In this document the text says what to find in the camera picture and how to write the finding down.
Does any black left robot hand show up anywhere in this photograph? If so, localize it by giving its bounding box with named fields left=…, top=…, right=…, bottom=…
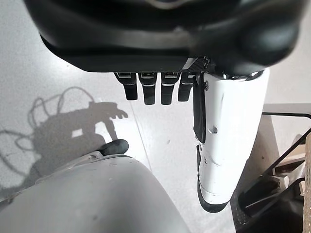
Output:
left=24, top=0, right=302, bottom=215

